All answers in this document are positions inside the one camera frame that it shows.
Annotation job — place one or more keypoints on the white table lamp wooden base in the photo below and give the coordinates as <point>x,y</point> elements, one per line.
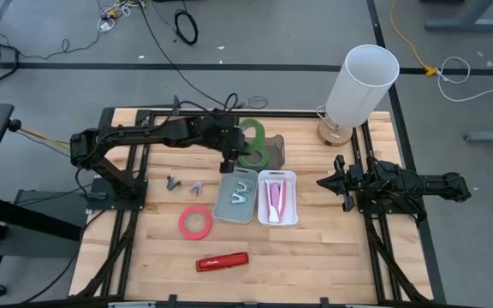
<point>360,85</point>

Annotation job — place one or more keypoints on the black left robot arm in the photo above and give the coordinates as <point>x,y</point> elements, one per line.
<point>152,134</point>

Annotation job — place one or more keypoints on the black aluminium table frame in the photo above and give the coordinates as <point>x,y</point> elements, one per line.
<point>293,114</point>

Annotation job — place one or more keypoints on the red stapler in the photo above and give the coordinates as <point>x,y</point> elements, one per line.
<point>222,262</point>

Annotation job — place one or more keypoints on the pink stapler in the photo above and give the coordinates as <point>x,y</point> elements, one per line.
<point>276,201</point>

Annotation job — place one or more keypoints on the white plastic bin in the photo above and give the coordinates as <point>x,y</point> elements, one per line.
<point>291,209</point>

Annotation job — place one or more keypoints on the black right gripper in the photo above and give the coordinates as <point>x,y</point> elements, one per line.
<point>358,181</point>

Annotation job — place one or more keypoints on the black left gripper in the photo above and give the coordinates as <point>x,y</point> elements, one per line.
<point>223,132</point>

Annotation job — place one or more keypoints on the red tape roll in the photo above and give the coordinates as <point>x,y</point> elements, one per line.
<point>183,222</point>

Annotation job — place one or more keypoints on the black staple remover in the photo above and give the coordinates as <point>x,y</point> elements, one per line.
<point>172,183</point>

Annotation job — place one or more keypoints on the light grey plastic bin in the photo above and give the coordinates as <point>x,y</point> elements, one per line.
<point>229,214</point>

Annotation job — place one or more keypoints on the dark grey square bin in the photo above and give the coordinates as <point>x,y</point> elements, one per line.
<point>277,154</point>

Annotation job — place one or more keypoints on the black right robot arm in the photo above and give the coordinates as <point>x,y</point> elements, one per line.
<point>439,184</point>

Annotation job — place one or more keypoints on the grey table leg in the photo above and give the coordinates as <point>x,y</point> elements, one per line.
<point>465,23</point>

